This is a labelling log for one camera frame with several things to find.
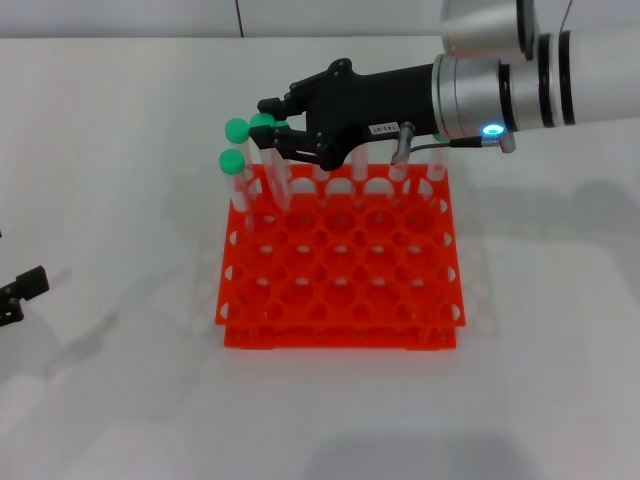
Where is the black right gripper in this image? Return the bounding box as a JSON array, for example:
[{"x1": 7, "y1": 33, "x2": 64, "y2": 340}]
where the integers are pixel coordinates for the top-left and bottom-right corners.
[{"x1": 249, "y1": 58, "x2": 439, "y2": 171}]

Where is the orange plastic test tube rack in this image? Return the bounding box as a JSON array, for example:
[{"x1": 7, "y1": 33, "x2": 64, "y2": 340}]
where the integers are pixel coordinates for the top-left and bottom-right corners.
[{"x1": 214, "y1": 163, "x2": 467, "y2": 351}]

